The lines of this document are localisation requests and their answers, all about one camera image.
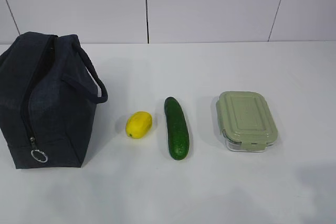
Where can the yellow lemon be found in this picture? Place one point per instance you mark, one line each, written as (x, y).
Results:
(138, 124)

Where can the green cucumber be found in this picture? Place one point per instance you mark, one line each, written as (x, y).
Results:
(177, 132)

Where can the glass container with green lid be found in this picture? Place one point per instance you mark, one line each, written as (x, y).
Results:
(245, 121)

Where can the dark navy fabric lunch bag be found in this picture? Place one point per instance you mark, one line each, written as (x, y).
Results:
(49, 94)

